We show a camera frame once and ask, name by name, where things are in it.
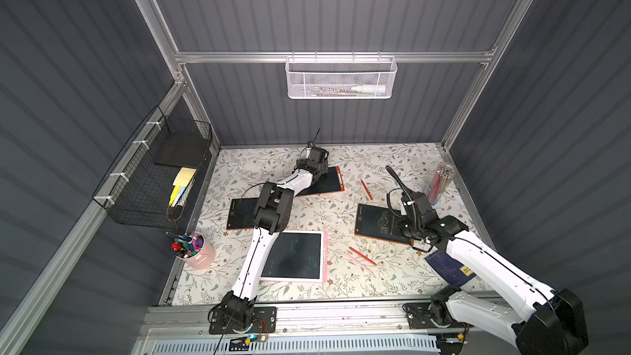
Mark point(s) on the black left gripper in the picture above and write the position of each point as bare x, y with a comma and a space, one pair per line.
315, 153

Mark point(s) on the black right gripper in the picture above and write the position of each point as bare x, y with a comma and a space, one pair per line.
412, 202

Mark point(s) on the red tablet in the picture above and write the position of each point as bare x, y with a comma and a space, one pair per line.
379, 223
328, 183
241, 214

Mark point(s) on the red stylus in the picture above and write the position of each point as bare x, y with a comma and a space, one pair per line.
365, 258
365, 187

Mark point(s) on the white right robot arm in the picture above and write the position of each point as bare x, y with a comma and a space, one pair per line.
537, 319

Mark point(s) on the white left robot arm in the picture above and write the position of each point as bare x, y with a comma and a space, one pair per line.
271, 217

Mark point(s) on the pink stylus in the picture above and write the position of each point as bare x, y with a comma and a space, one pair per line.
358, 263

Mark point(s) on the pink white writing tablet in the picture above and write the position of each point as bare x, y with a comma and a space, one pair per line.
296, 257

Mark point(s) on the clear cup of pencils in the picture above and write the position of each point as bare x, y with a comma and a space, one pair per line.
443, 176

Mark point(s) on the dark blue notebook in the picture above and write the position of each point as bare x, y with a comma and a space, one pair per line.
450, 270

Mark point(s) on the white marker in basket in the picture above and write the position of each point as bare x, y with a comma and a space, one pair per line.
369, 89

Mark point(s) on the yellow sticky notes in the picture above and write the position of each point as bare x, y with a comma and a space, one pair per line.
180, 184

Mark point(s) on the pink cup of markers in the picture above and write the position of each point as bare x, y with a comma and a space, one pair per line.
193, 249

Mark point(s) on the white wire mesh basket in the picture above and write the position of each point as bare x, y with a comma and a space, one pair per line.
312, 77

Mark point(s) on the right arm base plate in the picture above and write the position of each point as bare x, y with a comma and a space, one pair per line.
419, 316

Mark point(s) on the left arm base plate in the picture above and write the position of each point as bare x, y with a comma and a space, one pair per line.
259, 320

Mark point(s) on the black wire wall basket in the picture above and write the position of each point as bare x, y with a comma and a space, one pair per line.
137, 188

